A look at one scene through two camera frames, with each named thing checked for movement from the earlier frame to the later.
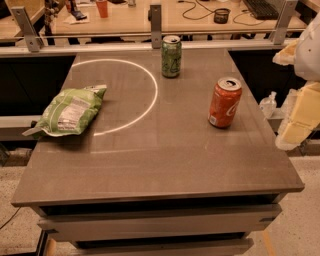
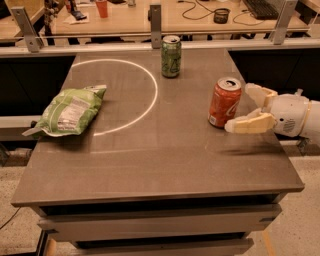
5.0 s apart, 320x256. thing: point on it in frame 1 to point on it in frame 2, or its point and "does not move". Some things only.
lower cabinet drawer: x=164 y=246 does not move
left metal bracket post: x=32 y=39 does not move
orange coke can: x=225 y=102 does not move
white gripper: x=309 y=53 to x=289 y=113
